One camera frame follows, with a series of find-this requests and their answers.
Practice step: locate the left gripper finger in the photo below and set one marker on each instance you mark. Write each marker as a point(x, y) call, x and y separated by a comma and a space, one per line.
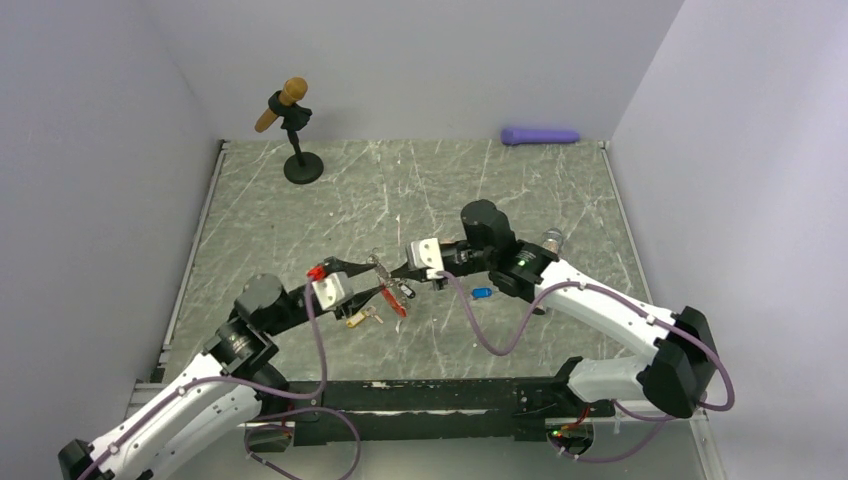
point(335, 265)
point(356, 303)

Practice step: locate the blue tagged key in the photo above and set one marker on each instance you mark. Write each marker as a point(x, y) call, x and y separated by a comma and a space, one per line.
point(481, 292)

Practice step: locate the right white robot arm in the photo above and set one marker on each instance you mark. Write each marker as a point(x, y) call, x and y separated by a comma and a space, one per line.
point(673, 356)

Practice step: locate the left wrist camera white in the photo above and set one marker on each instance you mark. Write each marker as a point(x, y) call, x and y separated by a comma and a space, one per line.
point(330, 290)

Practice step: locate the purple cylinder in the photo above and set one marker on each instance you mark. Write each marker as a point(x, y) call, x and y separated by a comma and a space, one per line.
point(514, 136)

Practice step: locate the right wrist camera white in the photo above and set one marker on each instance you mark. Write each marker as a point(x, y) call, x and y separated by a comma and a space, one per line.
point(424, 259)

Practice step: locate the red handled metal keyring holder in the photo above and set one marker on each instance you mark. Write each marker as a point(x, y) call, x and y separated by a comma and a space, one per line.
point(391, 288)

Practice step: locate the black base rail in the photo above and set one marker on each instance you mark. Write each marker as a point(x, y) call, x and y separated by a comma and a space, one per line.
point(520, 408)

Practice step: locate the brown microphone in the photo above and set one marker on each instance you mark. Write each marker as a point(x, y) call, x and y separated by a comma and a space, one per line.
point(284, 105)

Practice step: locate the black microphone stand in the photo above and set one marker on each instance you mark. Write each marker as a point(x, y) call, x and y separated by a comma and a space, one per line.
point(302, 167)

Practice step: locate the yellow tagged key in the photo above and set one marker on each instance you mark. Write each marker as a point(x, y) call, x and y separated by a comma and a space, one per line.
point(369, 312)

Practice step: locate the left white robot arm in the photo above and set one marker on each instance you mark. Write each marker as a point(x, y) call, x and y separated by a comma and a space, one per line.
point(231, 381)

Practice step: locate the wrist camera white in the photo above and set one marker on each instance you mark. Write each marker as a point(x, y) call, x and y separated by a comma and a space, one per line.
point(424, 259)
point(330, 290)

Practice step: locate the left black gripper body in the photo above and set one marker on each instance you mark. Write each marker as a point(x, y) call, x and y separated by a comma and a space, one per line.
point(328, 309)

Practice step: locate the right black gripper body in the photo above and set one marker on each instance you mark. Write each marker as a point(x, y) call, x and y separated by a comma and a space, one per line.
point(466, 259)

